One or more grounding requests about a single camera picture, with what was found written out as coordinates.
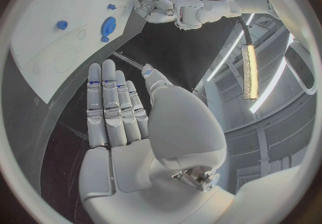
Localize white task board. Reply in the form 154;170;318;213
8;0;162;105

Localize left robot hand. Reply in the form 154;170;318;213
132;0;177;24

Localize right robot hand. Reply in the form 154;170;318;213
78;59;236;224

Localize blue short cylinder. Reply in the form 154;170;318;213
55;20;69;31

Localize glowing light bar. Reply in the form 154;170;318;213
240;44;260;101

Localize black lamp stem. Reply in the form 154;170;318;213
237;16;254;46

